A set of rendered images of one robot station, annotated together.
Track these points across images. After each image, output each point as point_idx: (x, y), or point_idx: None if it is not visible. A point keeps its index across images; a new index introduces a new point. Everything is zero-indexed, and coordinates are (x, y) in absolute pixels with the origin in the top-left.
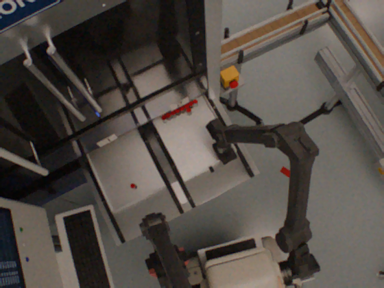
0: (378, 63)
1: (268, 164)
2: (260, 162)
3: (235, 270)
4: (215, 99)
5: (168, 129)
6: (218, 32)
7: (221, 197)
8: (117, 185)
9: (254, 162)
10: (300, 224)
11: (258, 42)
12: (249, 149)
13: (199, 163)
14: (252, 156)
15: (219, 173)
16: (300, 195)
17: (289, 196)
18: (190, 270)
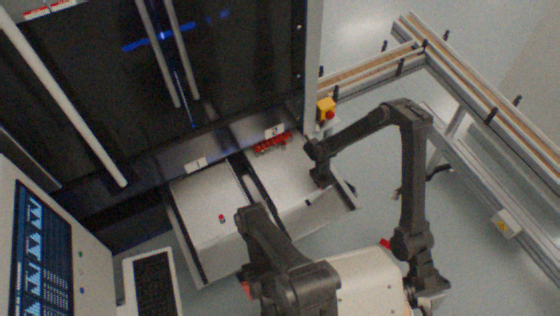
0: (484, 94)
1: (365, 236)
2: (355, 233)
3: (348, 265)
4: (310, 136)
5: (261, 163)
6: (318, 32)
7: None
8: (203, 219)
9: (349, 234)
10: (419, 219)
11: (353, 81)
12: (343, 220)
13: (294, 196)
14: (346, 227)
15: (316, 206)
16: (416, 175)
17: (403, 181)
18: None
